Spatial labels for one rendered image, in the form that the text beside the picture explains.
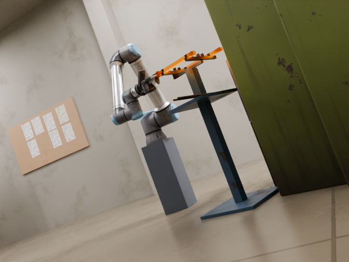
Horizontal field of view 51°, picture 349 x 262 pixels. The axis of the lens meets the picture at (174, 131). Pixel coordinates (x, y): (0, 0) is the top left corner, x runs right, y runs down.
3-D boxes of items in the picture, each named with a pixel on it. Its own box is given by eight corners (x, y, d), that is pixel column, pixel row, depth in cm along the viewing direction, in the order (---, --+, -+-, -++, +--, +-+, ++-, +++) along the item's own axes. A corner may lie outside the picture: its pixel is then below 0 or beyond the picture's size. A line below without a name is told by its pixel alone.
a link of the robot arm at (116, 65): (105, 52, 297) (109, 122, 262) (118, 46, 293) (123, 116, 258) (114, 61, 307) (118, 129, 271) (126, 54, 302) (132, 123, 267)
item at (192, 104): (168, 115, 232) (166, 112, 233) (204, 106, 262) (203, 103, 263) (202, 97, 213) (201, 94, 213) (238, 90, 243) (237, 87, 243)
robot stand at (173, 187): (165, 214, 309) (141, 147, 314) (175, 208, 330) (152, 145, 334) (188, 208, 301) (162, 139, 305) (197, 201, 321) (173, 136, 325)
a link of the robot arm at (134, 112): (133, 121, 269) (127, 105, 270) (146, 116, 265) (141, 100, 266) (127, 122, 260) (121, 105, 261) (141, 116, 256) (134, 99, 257)
